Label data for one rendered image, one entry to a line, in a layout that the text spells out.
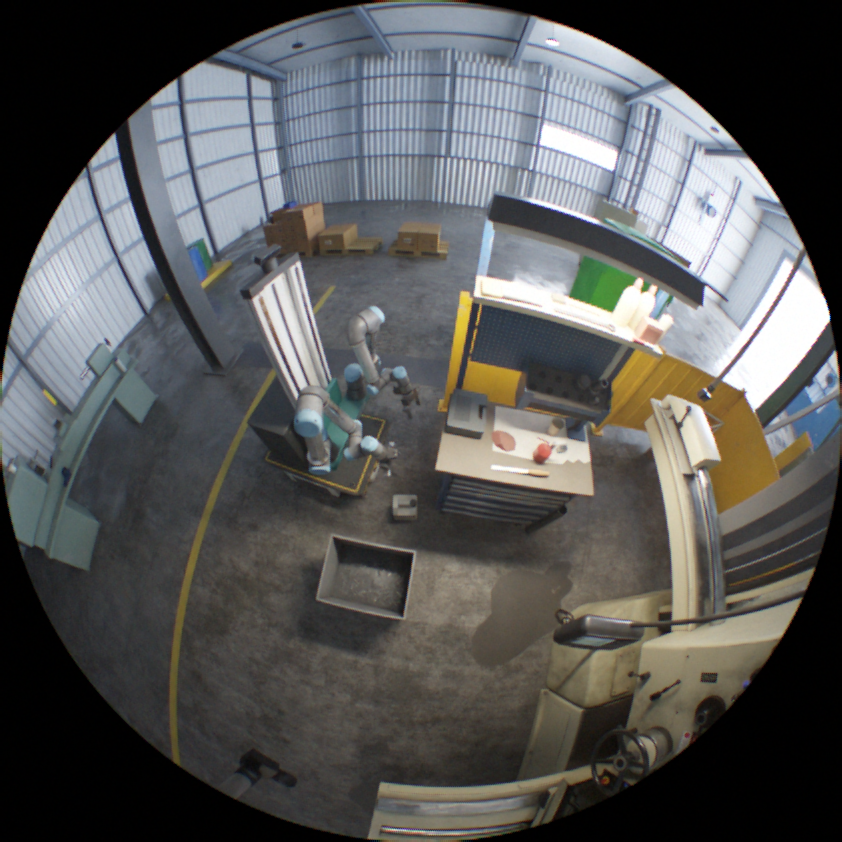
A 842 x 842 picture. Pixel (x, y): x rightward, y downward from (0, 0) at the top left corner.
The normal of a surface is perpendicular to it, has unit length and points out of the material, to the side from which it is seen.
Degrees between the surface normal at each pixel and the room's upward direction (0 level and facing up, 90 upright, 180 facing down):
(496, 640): 0
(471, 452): 0
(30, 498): 90
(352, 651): 0
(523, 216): 58
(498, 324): 90
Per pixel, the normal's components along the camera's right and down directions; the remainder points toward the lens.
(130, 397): 0.99, 0.14
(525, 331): -0.21, 0.81
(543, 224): -0.16, 0.39
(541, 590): 0.04, -0.56
